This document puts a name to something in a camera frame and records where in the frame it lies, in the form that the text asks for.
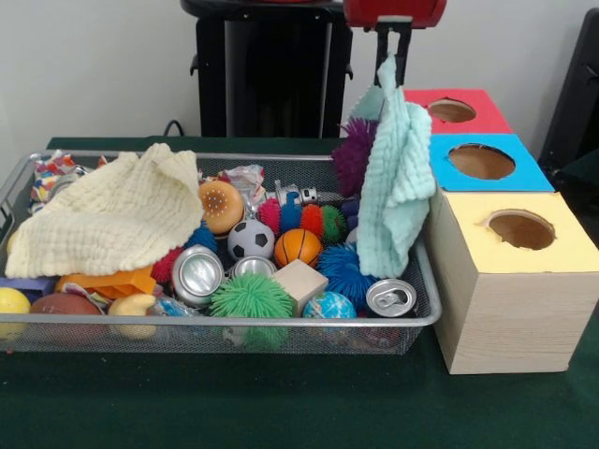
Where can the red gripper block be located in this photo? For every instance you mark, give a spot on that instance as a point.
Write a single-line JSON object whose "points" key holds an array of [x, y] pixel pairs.
{"points": [[393, 11]]}

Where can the purple spiky ball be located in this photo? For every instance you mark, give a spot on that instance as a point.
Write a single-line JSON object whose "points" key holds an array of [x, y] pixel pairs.
{"points": [[354, 154]]}

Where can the mint green muslin cloth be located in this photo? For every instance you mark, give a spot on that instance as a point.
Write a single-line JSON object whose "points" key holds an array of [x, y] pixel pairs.
{"points": [[393, 187]]}

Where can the wooden box with three holes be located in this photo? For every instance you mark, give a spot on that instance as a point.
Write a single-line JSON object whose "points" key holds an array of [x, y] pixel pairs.
{"points": [[505, 309]]}

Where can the clear mesh bin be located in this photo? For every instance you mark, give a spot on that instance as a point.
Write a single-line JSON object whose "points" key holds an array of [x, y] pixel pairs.
{"points": [[309, 339]]}

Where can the black chair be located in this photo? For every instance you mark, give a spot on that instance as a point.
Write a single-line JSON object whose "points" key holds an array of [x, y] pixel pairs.
{"points": [[576, 103]]}

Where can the small orange basketball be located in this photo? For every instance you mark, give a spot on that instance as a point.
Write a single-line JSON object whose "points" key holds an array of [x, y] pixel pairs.
{"points": [[298, 248]]}

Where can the blue spiky ball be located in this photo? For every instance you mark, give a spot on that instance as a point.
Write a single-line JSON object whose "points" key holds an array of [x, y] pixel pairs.
{"points": [[344, 271]]}

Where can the small soccer ball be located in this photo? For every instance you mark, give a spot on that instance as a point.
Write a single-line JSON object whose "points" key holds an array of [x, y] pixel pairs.
{"points": [[251, 239]]}

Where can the silver can with pull tab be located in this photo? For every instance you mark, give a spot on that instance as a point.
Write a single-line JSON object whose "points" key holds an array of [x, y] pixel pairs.
{"points": [[390, 297]]}

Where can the wooden cube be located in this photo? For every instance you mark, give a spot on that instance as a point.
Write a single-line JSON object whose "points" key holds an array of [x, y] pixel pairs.
{"points": [[301, 285]]}

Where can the small globe ball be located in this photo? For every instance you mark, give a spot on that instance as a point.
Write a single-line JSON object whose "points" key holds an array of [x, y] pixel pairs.
{"points": [[328, 307]]}

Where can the large green spiky ball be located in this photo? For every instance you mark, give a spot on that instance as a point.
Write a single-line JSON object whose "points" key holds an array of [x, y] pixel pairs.
{"points": [[251, 297]]}

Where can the silver can with open top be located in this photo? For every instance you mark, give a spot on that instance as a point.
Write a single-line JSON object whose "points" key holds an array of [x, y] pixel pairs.
{"points": [[197, 276]]}

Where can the cream yellow muslin cloth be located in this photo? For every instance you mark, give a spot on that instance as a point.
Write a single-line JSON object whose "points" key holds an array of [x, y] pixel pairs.
{"points": [[112, 220]]}

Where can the dark green table cloth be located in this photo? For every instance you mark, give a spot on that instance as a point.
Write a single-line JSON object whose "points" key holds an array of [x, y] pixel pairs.
{"points": [[281, 402]]}

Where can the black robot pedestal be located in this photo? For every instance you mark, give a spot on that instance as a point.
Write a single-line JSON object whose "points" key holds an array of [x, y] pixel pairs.
{"points": [[271, 75]]}

